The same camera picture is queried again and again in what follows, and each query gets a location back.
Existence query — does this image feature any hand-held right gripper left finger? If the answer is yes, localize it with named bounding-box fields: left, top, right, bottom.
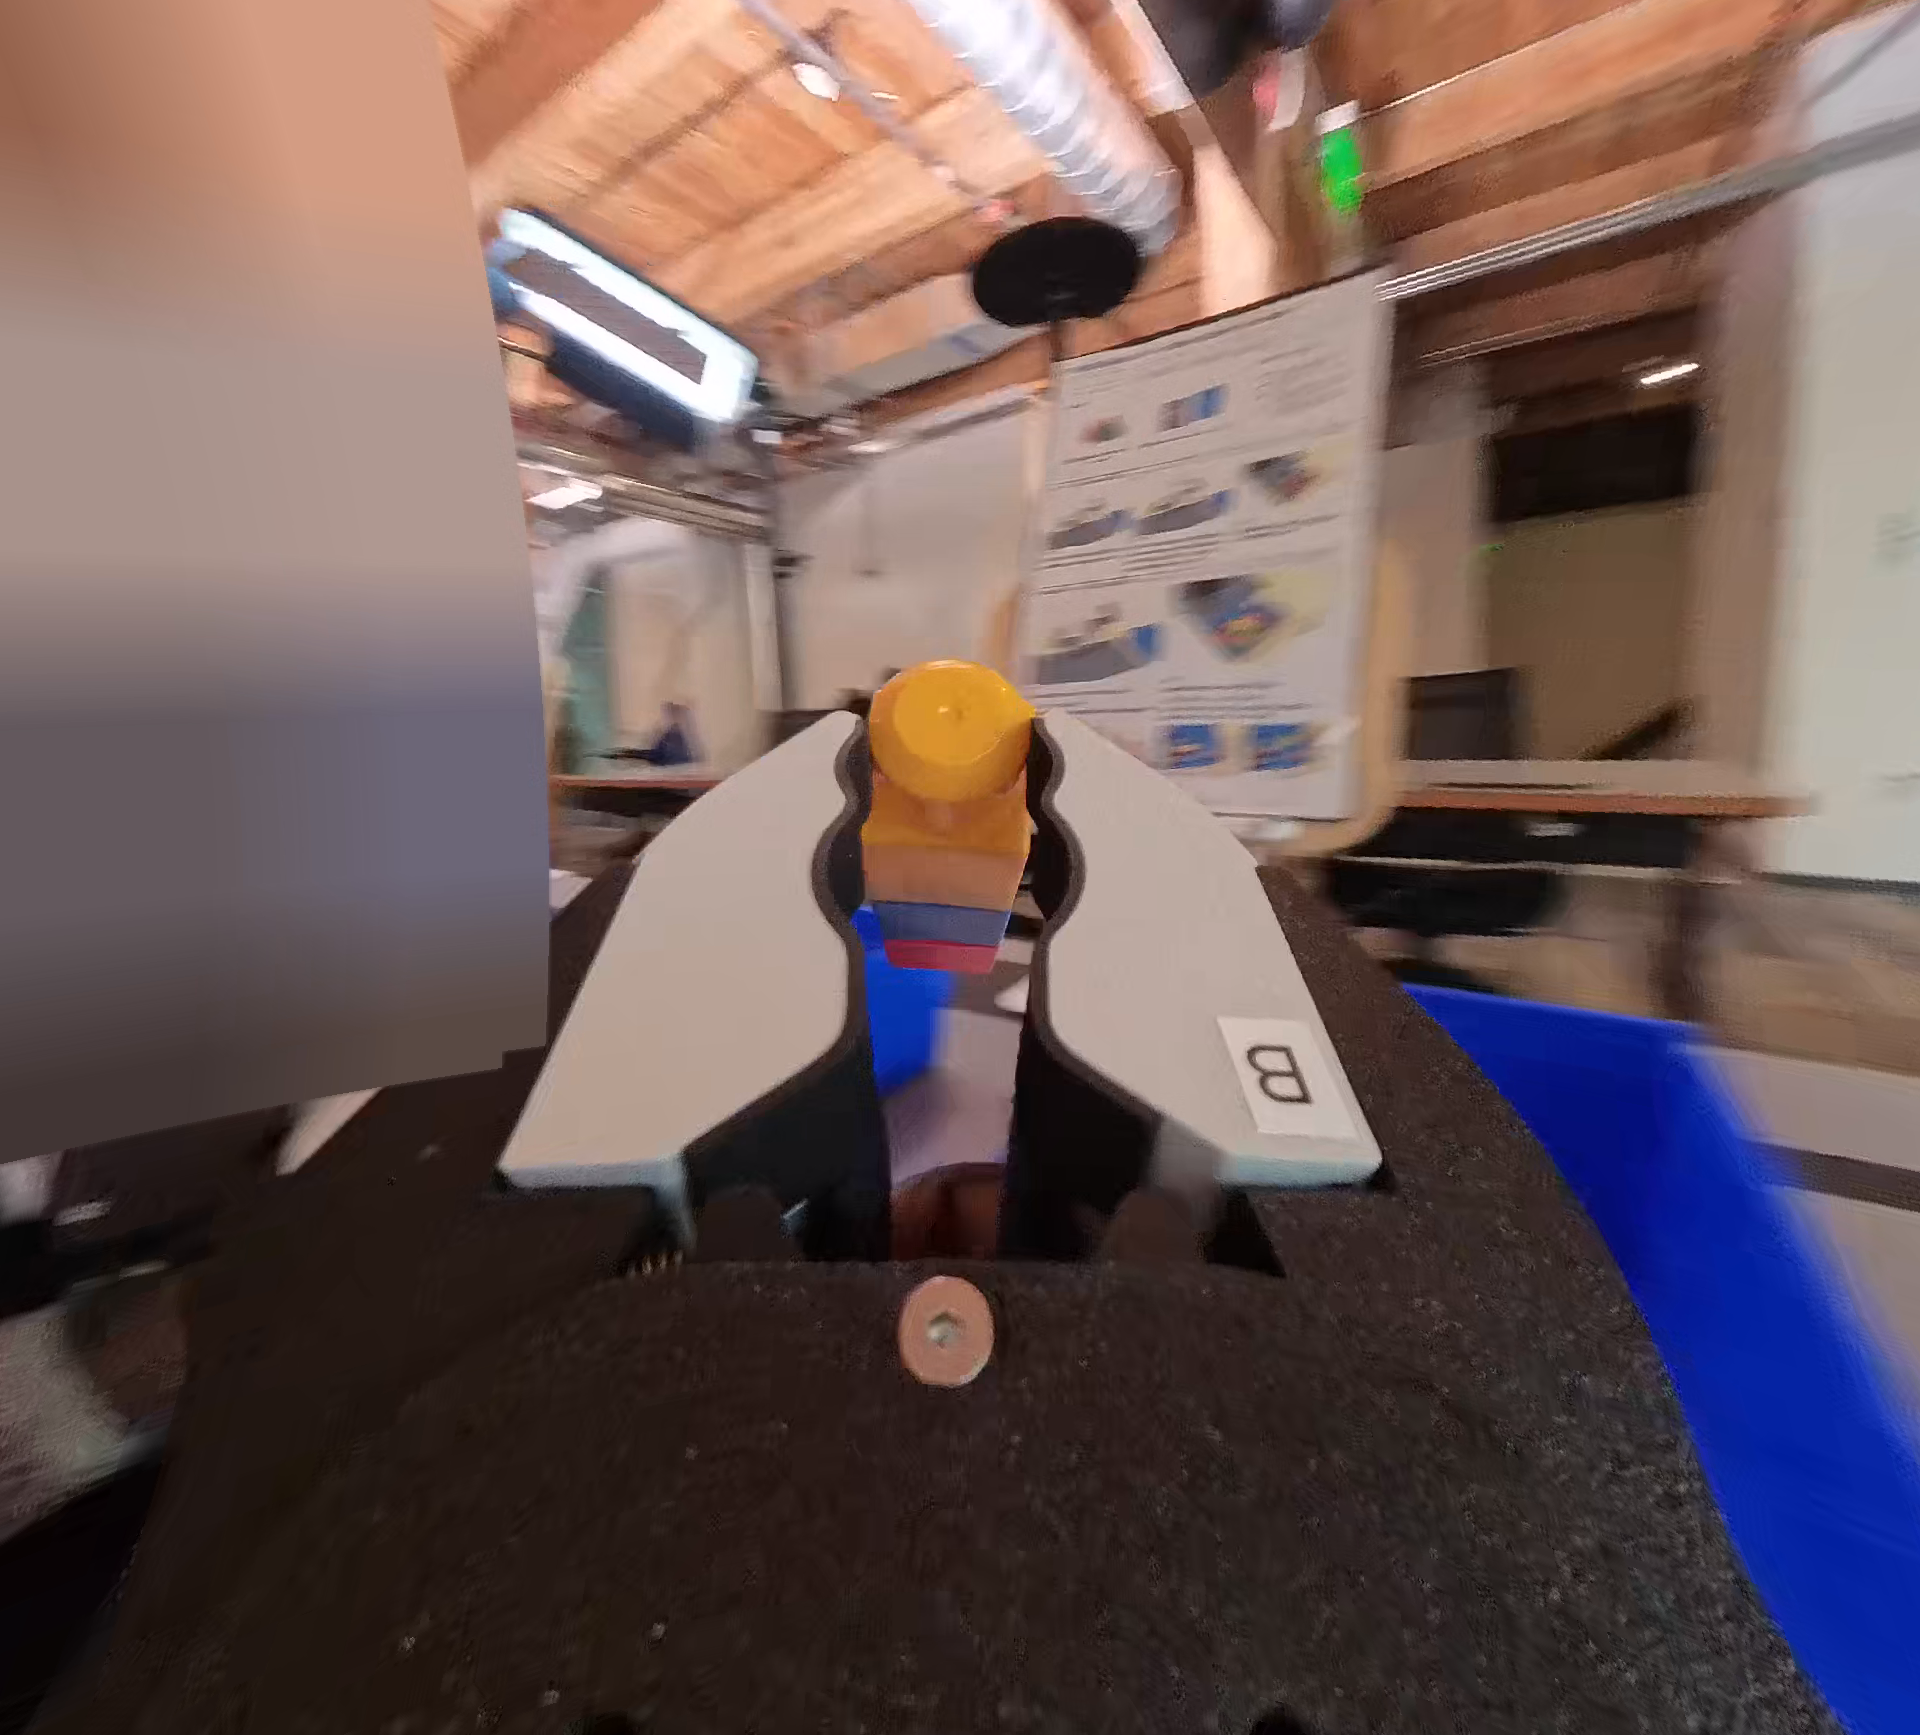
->
left=496, top=709, right=888, bottom=1254

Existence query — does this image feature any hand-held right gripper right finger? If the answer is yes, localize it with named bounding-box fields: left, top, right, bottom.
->
left=1002, top=709, right=1384, bottom=1254

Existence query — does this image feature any blue toy block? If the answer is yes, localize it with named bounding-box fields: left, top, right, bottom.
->
left=870, top=895, right=1008, bottom=952

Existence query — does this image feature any yellow toy block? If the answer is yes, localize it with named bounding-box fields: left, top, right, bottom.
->
left=859, top=657, right=1042, bottom=905

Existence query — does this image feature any wooden desk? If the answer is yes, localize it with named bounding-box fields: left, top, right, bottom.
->
left=1387, top=757, right=1821, bottom=824

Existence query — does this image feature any hanging light panel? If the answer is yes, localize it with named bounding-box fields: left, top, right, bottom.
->
left=491, top=205, right=764, bottom=453

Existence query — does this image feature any black floor lamp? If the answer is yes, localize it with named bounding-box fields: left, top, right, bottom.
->
left=969, top=214, right=1144, bottom=366

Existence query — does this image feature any silver ventilation duct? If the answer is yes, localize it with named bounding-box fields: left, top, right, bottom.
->
left=736, top=0, right=1188, bottom=255

